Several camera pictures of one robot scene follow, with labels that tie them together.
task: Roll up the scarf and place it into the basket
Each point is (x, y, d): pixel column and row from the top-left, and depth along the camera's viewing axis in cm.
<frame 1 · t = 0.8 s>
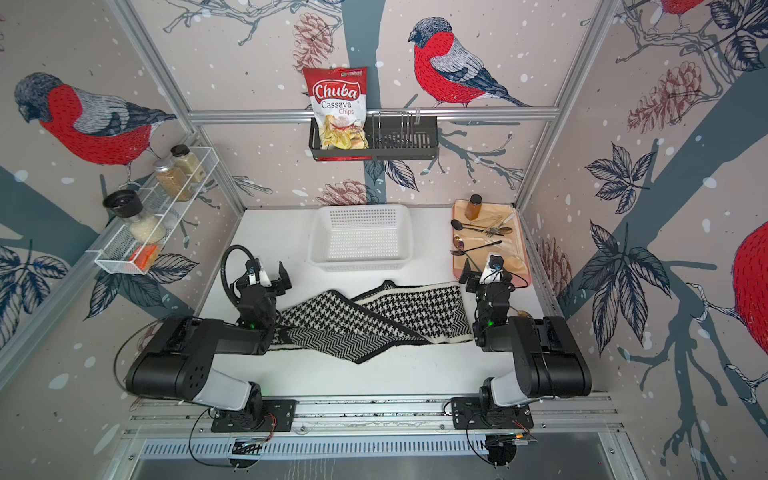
left hand: (269, 260, 89), fingers open
right hand: (481, 259, 90), fingers open
black white houndstooth scarf: (378, 322, 89), point 2 cm above the table
white perforated plastic basket: (361, 237, 113), on the table
pink plastic tray: (482, 228, 115), on the table
amber bottle on tray: (474, 207, 113), point 7 cm above the table
black spoon on tray: (457, 224, 117), on the table
copper spoon on tray: (459, 244, 109), on the table
small orange box: (144, 255, 67), point 34 cm above the table
iridescent spoon on tray: (507, 230, 113), point 2 cm above the table

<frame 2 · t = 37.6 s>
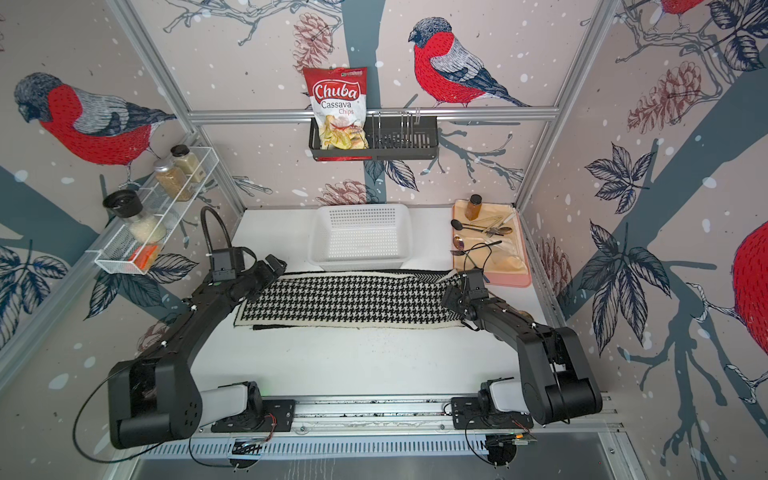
left hand: (280, 264, 88), fingers open
right hand: (452, 297, 94), fingers open
black white houndstooth scarf: (355, 301, 95), on the table
the other named things where they were.

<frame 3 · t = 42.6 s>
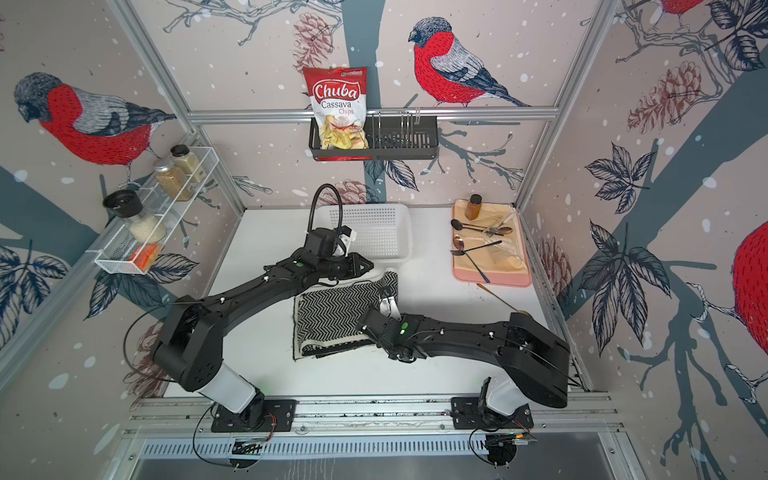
left hand: (376, 261, 84), fingers closed
right hand: (385, 323, 84), fingers closed
black white houndstooth scarf: (327, 320, 89), point 3 cm above the table
the other named things where they were.

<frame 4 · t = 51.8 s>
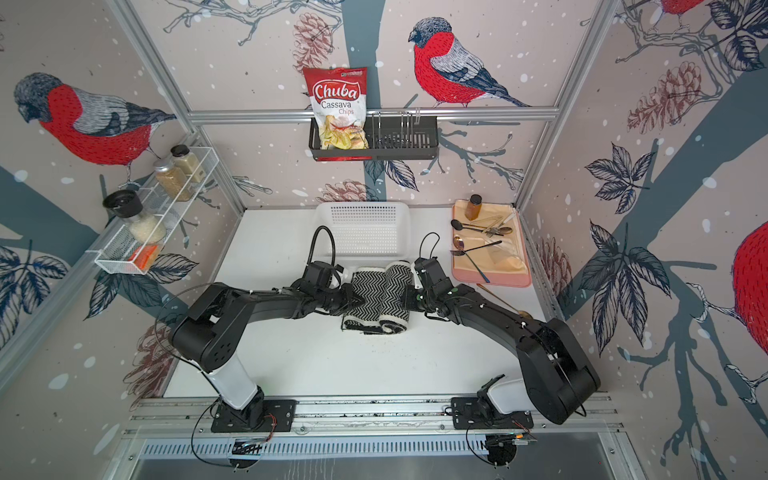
left hand: (369, 296, 90), fingers closed
right hand: (399, 297, 87), fingers closed
black white houndstooth scarf: (384, 310, 84), point 10 cm above the table
the other named things where they were.

